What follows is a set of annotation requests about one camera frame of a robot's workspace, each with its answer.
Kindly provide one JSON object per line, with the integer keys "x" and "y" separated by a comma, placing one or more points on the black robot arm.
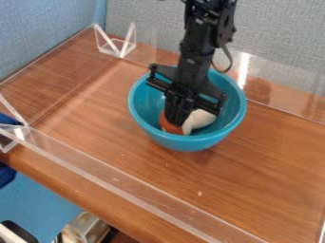
{"x": 209, "y": 25}

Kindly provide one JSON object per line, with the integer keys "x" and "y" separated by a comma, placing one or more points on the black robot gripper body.
{"x": 187, "y": 79}

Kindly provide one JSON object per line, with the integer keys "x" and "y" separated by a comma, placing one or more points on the clear acrylic back barrier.
{"x": 273, "y": 80}

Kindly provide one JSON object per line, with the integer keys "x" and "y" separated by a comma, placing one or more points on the brown and white toy mushroom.
{"x": 198, "y": 119}

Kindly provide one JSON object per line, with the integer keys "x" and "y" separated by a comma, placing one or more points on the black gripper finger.
{"x": 187, "y": 106}
{"x": 173, "y": 105}

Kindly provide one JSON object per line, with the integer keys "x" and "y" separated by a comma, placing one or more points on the black and white object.
{"x": 14, "y": 234}

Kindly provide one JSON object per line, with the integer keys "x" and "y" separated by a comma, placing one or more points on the clear acrylic left bracket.
{"x": 23, "y": 130}

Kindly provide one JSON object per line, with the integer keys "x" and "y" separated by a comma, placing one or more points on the clear acrylic barrier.
{"x": 143, "y": 211}
{"x": 273, "y": 80}

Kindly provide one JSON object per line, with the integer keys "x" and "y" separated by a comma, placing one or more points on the clear acrylic corner bracket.
{"x": 113, "y": 46}

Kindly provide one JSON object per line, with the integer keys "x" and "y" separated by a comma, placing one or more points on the metal table frame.
{"x": 84, "y": 229}

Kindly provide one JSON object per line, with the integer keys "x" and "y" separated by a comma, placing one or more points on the blue bowl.
{"x": 146, "y": 102}

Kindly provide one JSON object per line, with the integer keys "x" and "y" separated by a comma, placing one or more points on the blue cloth object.
{"x": 8, "y": 123}

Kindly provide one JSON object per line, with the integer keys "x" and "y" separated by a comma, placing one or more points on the clear acrylic front barrier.
{"x": 143, "y": 211}

